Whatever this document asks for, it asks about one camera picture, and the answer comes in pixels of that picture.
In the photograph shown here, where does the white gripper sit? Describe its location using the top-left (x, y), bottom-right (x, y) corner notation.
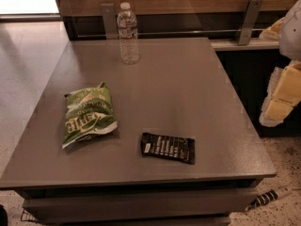
top-left (259, 0), bottom-right (301, 127)

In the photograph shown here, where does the black rxbar chocolate wrapper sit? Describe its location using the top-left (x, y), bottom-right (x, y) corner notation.
top-left (140, 133), bottom-right (196, 165)

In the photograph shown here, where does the black white striped floor object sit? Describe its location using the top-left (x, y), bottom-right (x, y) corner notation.
top-left (246, 186), bottom-right (293, 211)

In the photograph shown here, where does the clear plastic water bottle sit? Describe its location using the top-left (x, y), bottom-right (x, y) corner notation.
top-left (117, 2), bottom-right (139, 65)

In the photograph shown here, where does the grey table drawer base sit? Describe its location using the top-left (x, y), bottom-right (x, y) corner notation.
top-left (20, 181), bottom-right (257, 224)

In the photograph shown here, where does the green kettle chips bag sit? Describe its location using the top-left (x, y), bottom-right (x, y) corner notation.
top-left (62, 82), bottom-right (118, 149)

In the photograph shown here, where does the right metal bracket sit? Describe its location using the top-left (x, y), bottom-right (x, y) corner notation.
top-left (235, 0), bottom-right (263, 45)

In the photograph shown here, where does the metal bracket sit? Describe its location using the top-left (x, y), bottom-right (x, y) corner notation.
top-left (235, 0), bottom-right (263, 45)
top-left (101, 3), bottom-right (118, 40)

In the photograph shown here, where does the left metal bracket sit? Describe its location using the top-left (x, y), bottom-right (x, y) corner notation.
top-left (101, 3), bottom-right (118, 40)

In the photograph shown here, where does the wire rack corner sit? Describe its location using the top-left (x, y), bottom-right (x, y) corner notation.
top-left (21, 210), bottom-right (40, 224)

